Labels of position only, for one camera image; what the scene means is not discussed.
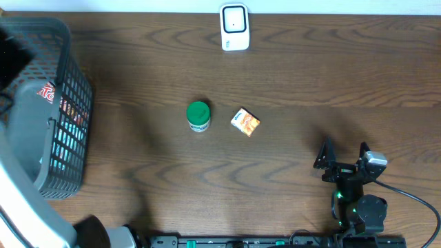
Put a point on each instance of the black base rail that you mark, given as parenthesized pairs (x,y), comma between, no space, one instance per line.
(277,242)

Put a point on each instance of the orange snack packet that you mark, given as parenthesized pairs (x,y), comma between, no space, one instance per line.
(245,122)

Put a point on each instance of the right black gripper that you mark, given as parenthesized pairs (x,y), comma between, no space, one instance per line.
(340,169)

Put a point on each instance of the teal wet wipes pack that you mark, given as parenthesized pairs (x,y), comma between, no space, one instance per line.
(72,150)

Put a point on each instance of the grey plastic mesh basket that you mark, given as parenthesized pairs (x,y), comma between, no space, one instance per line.
(31,122)

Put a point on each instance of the white barcode scanner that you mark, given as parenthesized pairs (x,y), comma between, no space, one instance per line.
(234,27)

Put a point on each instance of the red chocolate bar wrapper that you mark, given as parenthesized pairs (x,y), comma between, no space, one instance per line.
(47,92)

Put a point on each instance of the green lid jar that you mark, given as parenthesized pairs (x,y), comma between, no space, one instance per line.
(198,116)

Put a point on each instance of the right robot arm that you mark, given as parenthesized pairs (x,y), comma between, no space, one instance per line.
(361,216)

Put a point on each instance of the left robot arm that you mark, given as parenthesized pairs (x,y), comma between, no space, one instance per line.
(27,219)

